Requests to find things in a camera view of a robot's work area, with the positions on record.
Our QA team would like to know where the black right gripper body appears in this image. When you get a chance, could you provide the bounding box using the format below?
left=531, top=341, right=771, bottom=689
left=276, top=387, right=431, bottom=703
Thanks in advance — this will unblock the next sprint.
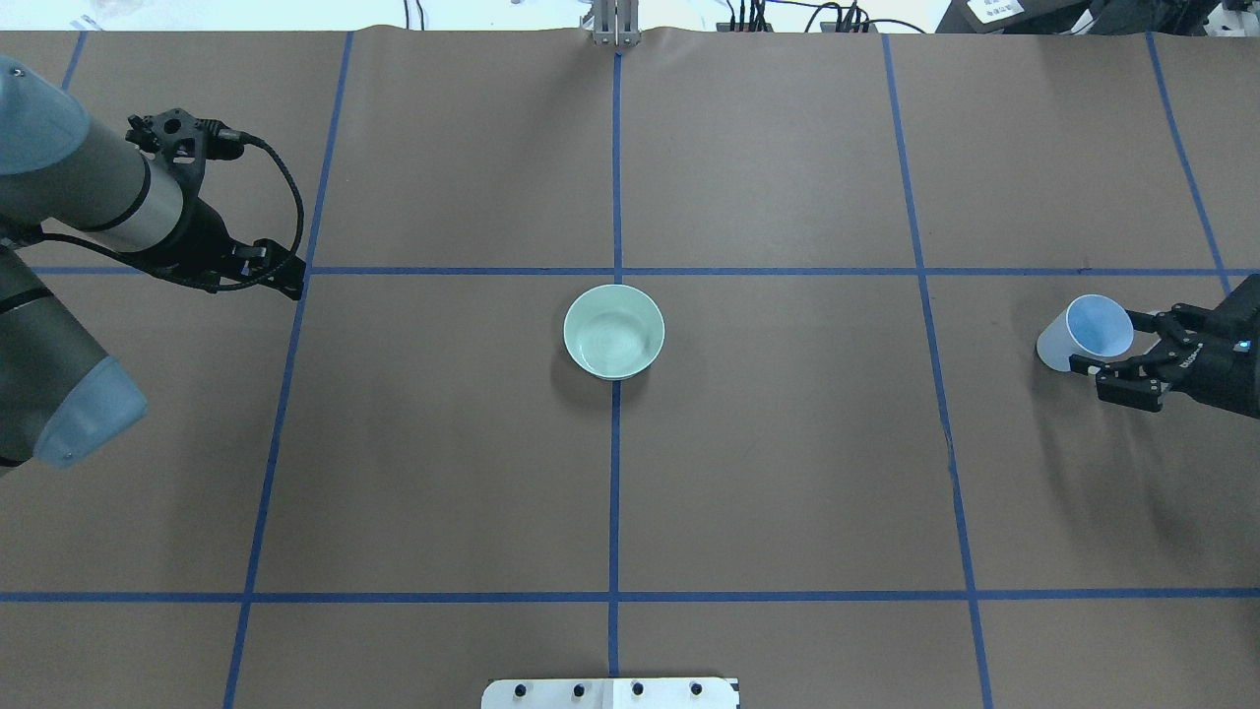
left=1174, top=275, right=1259, bottom=419

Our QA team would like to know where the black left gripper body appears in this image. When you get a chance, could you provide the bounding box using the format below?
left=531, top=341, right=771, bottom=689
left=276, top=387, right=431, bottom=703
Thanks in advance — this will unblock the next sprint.
left=147, top=198, right=255, bottom=292

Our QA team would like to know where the light blue plastic cup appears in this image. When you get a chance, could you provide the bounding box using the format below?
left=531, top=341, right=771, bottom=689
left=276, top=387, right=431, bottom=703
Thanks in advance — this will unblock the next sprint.
left=1034, top=293, right=1135, bottom=372

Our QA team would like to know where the pale green bowl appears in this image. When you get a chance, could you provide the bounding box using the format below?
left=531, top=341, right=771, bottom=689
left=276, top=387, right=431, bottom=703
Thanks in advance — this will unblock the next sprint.
left=562, top=285, right=667, bottom=382

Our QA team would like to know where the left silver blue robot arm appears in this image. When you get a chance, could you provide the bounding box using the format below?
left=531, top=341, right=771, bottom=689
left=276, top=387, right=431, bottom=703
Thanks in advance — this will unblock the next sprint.
left=1, top=55, right=306, bottom=471

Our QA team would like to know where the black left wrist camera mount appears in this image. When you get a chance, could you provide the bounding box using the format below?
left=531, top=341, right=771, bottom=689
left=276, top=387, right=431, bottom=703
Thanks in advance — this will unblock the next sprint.
left=125, top=108, right=246, bottom=181

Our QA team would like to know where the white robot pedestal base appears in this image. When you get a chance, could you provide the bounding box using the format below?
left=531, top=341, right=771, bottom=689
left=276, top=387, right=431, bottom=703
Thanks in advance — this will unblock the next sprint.
left=480, top=678, right=742, bottom=708

